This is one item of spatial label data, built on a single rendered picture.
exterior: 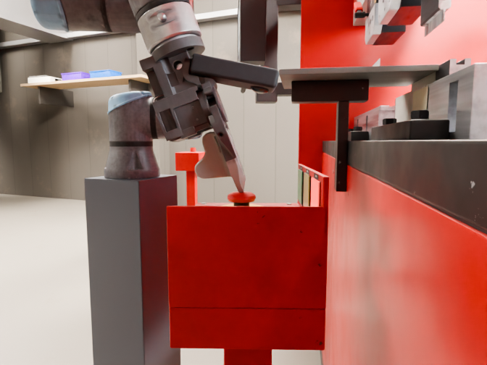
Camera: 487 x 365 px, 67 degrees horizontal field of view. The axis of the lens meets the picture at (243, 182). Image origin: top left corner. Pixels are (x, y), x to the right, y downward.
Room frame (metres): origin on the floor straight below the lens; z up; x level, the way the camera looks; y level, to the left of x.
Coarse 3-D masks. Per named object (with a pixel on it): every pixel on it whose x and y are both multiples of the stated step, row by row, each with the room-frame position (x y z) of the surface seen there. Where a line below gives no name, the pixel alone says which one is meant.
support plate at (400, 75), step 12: (288, 72) 0.66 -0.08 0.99; (300, 72) 0.66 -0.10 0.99; (312, 72) 0.65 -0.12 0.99; (324, 72) 0.65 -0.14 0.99; (336, 72) 0.65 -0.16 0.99; (348, 72) 0.64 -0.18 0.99; (360, 72) 0.64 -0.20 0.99; (372, 72) 0.64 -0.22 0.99; (384, 72) 0.64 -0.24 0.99; (396, 72) 0.64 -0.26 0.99; (408, 72) 0.64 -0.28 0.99; (420, 72) 0.64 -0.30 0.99; (432, 72) 0.64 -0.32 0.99; (288, 84) 0.77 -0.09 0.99; (372, 84) 0.77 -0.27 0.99; (384, 84) 0.77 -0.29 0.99; (396, 84) 0.77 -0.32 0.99; (408, 84) 0.77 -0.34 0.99
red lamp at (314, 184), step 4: (312, 180) 0.40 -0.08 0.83; (316, 180) 0.38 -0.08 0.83; (312, 184) 0.40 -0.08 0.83; (316, 184) 0.38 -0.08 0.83; (312, 188) 0.40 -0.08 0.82; (316, 188) 0.38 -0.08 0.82; (312, 192) 0.40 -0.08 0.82; (316, 192) 0.38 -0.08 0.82; (312, 196) 0.40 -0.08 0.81; (316, 196) 0.38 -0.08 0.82; (312, 200) 0.40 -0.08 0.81; (316, 200) 0.38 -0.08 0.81; (312, 204) 0.40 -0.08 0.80; (316, 204) 0.38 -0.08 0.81
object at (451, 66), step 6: (450, 60) 0.58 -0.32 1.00; (456, 60) 0.58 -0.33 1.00; (462, 60) 0.59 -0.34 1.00; (468, 60) 0.58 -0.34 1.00; (444, 66) 0.60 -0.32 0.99; (450, 66) 0.58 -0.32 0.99; (456, 66) 0.58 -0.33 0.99; (462, 66) 0.58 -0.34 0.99; (438, 72) 0.63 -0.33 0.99; (444, 72) 0.60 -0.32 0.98; (450, 72) 0.58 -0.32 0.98; (438, 78) 0.62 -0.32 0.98
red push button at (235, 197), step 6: (234, 192) 0.50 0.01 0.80; (246, 192) 0.50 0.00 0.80; (228, 198) 0.49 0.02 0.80; (234, 198) 0.49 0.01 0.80; (240, 198) 0.48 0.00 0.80; (246, 198) 0.48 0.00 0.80; (252, 198) 0.49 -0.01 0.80; (234, 204) 0.50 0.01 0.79; (240, 204) 0.49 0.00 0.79; (246, 204) 0.49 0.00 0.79
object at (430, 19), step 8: (424, 0) 0.74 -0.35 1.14; (432, 0) 0.69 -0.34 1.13; (440, 0) 0.66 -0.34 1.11; (448, 0) 0.66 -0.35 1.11; (424, 8) 0.74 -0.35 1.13; (432, 8) 0.69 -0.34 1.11; (440, 8) 0.66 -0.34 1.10; (448, 8) 0.66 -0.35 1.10; (424, 16) 0.73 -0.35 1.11; (432, 16) 0.70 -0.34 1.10; (440, 16) 0.67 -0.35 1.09; (424, 24) 0.74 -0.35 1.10; (432, 24) 0.71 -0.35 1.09; (440, 24) 0.68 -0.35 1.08
